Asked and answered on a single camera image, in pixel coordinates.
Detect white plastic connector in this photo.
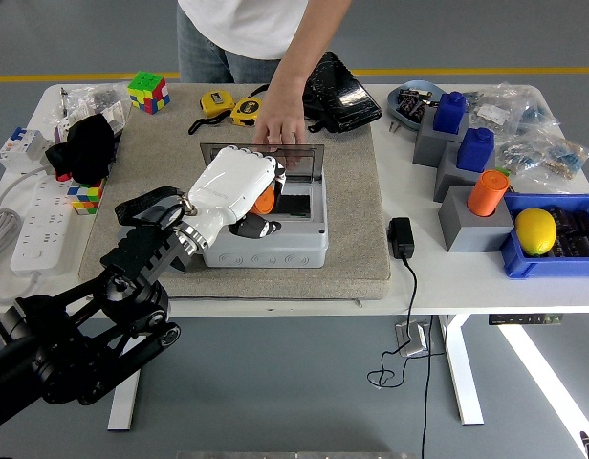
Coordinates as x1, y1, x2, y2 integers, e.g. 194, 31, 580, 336
102, 102, 128, 135

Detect yellow lemon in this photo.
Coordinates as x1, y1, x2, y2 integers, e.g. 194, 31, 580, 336
514, 208, 558, 257

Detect grey-brown mat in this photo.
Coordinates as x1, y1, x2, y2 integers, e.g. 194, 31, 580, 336
77, 83, 392, 302

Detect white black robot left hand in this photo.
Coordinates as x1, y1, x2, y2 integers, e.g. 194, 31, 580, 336
185, 145, 289, 251

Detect clear bag with small parts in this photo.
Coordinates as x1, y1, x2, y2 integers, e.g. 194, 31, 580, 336
59, 83, 133, 138

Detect black adapter cord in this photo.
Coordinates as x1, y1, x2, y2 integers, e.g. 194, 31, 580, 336
367, 255, 419, 389

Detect clear bag with mixed parts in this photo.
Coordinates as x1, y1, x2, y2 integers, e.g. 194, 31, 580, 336
494, 132, 589, 183

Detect blue block battery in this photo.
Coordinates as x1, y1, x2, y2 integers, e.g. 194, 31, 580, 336
432, 91, 469, 134
456, 127, 496, 173

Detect black table control panel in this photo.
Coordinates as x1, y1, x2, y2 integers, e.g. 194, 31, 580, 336
489, 314, 563, 327

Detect person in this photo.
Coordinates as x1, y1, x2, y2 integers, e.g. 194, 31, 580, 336
177, 0, 356, 85

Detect grey-white power cable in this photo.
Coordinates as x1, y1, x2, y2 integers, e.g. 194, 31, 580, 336
0, 164, 52, 305

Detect glossy black pouch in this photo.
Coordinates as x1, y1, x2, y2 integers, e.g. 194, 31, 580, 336
249, 51, 384, 135

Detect black hanging cable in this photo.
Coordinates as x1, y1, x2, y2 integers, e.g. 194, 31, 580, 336
421, 315, 448, 459

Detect white circuit breaker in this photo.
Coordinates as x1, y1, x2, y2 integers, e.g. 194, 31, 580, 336
0, 126, 55, 173

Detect clear bag with blue parts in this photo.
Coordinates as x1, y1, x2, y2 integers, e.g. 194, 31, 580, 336
509, 83, 563, 144

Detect black cloth glove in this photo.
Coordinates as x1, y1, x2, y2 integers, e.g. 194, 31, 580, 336
44, 113, 122, 186

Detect black power adapter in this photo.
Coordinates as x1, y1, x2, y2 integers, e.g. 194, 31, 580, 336
387, 217, 416, 260

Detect clear bag with white labels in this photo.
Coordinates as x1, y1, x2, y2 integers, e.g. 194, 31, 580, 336
468, 89, 520, 133

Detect grey electrical box with lid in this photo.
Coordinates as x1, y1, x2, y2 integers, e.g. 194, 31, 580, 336
197, 142, 330, 269

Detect large colourful puzzle cube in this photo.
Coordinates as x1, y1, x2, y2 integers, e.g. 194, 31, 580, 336
127, 70, 171, 116

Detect white power strip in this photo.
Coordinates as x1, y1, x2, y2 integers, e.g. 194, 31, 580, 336
10, 177, 88, 277

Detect person's left hand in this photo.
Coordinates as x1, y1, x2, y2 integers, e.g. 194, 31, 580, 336
251, 90, 308, 169

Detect blue plastic bin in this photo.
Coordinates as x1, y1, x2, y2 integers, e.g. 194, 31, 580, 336
498, 192, 589, 281

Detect blue-grey dish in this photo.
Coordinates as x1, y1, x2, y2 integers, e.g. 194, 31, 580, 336
387, 79, 448, 131

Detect orange cylinder battery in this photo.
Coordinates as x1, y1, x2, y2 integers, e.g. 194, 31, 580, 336
249, 185, 276, 216
467, 169, 511, 217

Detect yellow tape measure with strap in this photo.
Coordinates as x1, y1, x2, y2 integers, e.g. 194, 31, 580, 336
187, 90, 237, 136

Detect small colourful puzzle cube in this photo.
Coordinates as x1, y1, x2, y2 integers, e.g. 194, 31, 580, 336
66, 177, 107, 216

